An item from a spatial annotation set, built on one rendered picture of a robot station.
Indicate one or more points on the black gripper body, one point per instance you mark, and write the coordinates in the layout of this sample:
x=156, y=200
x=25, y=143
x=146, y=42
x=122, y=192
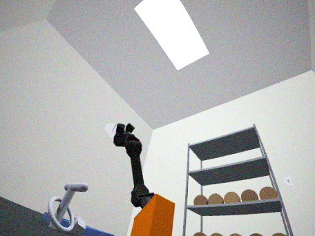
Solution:
x=129, y=128

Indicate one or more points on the grey cylindrical bar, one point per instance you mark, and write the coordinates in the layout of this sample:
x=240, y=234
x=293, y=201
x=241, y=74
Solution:
x=70, y=190

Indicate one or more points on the silver metal loop with square tab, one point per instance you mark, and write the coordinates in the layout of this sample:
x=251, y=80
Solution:
x=76, y=224

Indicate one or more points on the blue tray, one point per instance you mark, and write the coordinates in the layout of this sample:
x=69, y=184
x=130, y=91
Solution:
x=88, y=231

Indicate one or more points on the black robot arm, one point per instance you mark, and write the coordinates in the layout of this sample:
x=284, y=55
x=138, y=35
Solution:
x=140, y=193

